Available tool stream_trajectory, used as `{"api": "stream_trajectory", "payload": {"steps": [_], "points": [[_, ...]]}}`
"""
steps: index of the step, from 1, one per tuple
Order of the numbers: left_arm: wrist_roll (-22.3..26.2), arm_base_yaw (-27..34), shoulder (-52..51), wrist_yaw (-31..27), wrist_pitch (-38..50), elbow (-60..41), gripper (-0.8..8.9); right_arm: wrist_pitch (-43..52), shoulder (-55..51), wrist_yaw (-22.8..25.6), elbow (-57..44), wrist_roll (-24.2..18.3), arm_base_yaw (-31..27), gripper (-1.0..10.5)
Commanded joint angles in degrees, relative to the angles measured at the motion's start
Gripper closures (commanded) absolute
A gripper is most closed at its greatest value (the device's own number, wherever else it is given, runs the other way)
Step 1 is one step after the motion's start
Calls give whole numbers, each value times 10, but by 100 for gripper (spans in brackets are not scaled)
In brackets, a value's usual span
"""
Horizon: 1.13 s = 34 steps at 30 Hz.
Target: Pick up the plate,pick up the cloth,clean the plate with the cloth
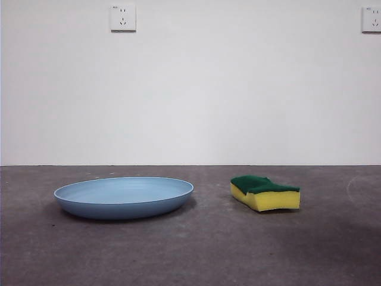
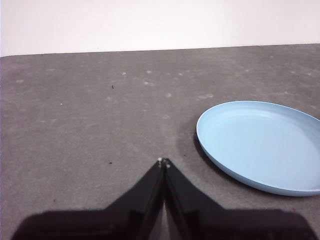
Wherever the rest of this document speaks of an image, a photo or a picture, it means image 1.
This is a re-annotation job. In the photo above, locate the light blue round plate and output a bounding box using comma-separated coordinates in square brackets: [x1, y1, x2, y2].
[53, 176, 195, 220]

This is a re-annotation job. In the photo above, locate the yellow sponge with green scourer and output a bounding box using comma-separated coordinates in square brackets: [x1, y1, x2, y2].
[230, 175, 301, 213]

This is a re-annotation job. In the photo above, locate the white wall socket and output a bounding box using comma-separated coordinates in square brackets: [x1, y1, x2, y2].
[110, 3, 138, 33]
[361, 6, 381, 33]

